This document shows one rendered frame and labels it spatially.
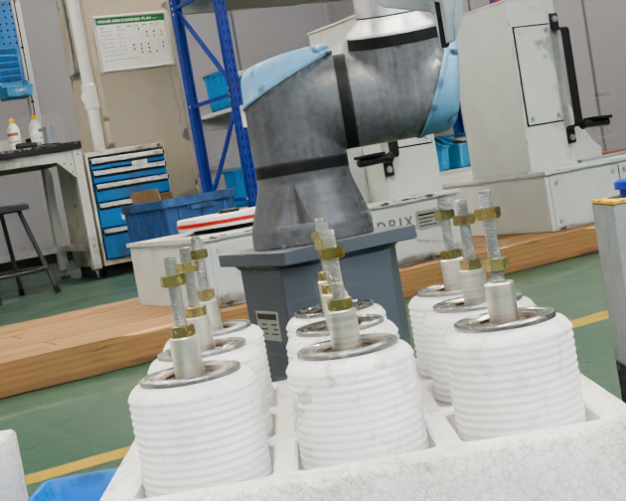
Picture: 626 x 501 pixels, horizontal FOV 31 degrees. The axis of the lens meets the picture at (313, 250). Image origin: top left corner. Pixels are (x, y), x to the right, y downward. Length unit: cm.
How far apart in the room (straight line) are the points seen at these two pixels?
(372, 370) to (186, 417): 13
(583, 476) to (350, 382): 17
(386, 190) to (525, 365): 243
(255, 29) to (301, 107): 890
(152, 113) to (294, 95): 596
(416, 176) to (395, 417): 248
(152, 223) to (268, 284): 410
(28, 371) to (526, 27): 185
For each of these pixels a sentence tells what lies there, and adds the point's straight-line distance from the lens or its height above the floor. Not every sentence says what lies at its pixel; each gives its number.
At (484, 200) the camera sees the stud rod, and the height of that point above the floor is 34.
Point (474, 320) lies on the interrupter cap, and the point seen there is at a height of 25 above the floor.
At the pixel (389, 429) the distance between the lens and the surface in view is 80.
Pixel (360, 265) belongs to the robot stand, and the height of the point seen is 26.
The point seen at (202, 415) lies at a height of 23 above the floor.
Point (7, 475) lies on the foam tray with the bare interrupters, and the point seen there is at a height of 14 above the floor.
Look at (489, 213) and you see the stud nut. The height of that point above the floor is 33.
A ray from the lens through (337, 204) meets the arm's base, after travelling 133.
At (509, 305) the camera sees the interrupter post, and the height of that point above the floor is 26.
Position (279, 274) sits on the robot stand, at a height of 27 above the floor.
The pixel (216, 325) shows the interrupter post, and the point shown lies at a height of 26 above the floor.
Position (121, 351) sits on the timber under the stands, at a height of 4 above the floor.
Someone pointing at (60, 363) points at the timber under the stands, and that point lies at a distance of 266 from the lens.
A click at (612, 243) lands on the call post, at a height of 28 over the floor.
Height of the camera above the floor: 38
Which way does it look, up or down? 4 degrees down
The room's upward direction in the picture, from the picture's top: 10 degrees counter-clockwise
